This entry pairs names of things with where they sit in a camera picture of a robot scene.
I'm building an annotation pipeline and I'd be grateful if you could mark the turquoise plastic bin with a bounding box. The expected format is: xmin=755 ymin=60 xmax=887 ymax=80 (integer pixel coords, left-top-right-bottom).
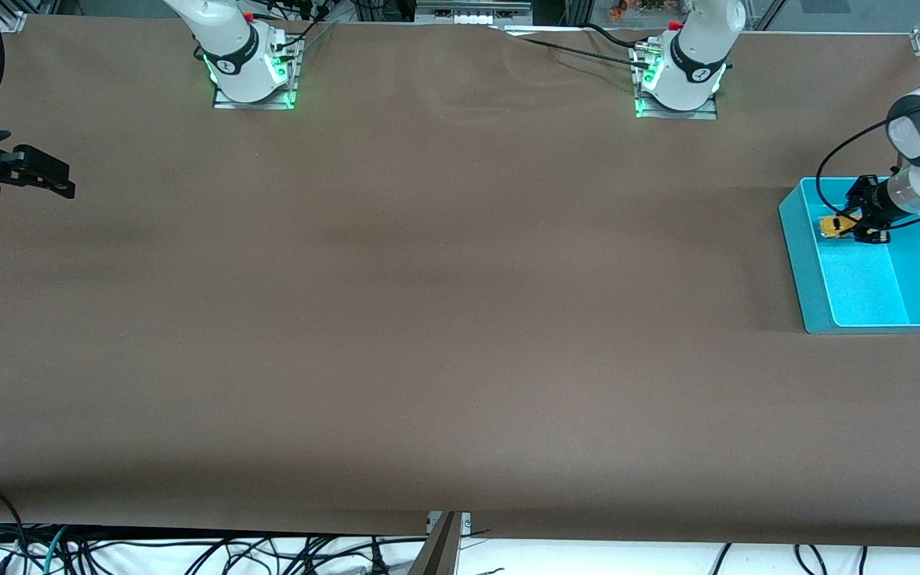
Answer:
xmin=778 ymin=177 xmax=920 ymax=335

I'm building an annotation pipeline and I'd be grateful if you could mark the brown table cover mat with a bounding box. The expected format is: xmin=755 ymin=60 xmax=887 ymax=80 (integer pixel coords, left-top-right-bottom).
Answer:
xmin=0 ymin=14 xmax=920 ymax=548

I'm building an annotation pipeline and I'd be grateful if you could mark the grey metal equipment box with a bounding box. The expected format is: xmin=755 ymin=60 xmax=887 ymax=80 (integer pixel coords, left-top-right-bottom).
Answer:
xmin=416 ymin=0 xmax=533 ymax=25

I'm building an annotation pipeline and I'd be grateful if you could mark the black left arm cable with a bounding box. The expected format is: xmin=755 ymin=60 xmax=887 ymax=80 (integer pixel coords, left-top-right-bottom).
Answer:
xmin=815 ymin=40 xmax=920 ymax=232

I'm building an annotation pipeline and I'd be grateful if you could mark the black base cable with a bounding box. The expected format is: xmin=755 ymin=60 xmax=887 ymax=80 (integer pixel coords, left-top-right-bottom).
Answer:
xmin=283 ymin=14 xmax=339 ymax=50

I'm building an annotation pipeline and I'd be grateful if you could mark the short black table cable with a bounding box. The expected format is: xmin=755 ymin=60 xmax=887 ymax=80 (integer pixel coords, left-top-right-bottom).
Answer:
xmin=584 ymin=22 xmax=648 ymax=50

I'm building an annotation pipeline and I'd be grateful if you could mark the long black table cable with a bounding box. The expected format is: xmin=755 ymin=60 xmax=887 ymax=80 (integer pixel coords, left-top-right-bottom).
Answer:
xmin=500 ymin=32 xmax=652 ymax=66

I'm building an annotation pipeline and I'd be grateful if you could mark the teal floor cable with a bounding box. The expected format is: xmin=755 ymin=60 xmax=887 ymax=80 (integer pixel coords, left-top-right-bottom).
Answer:
xmin=43 ymin=525 xmax=69 ymax=575

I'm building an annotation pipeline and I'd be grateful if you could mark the silver metal bracket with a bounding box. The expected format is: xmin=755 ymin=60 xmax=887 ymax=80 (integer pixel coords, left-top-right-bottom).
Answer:
xmin=426 ymin=511 xmax=473 ymax=534

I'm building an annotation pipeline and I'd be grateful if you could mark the dark metal post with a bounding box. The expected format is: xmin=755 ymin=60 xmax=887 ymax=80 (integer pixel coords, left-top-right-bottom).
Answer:
xmin=408 ymin=511 xmax=462 ymax=575

